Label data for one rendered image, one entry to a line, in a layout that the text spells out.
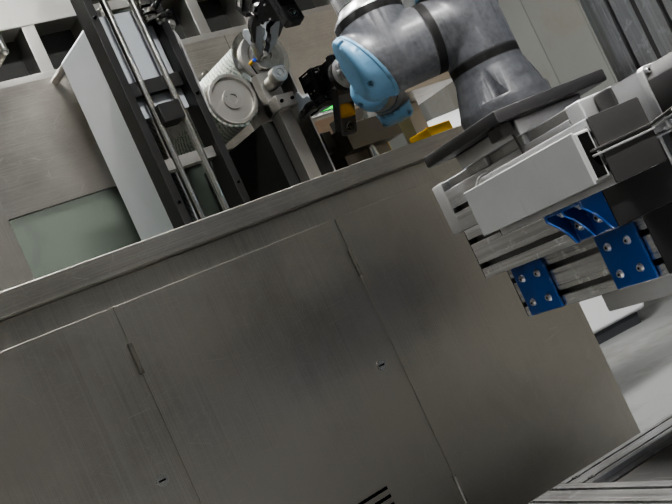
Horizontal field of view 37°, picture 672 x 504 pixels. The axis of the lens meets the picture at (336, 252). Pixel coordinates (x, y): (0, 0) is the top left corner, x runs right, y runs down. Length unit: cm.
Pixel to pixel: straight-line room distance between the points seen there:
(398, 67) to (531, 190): 34
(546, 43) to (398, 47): 446
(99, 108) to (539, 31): 403
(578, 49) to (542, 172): 453
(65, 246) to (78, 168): 20
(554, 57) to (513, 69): 441
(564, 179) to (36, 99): 151
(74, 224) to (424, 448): 98
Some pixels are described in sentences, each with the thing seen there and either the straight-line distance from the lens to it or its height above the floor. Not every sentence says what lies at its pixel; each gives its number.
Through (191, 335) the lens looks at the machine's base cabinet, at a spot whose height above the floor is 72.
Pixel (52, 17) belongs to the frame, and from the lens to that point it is 261.
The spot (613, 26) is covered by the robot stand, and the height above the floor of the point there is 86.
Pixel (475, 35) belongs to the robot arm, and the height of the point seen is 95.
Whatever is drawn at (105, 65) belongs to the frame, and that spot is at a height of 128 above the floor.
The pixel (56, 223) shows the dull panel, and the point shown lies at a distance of 240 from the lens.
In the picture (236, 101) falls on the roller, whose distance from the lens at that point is 230.
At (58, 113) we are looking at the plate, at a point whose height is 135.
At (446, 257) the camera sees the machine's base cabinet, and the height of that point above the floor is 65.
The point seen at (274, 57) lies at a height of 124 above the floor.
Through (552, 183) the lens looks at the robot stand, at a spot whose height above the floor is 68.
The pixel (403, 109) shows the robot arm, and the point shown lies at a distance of 212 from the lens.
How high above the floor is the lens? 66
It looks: 3 degrees up
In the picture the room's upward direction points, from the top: 25 degrees counter-clockwise
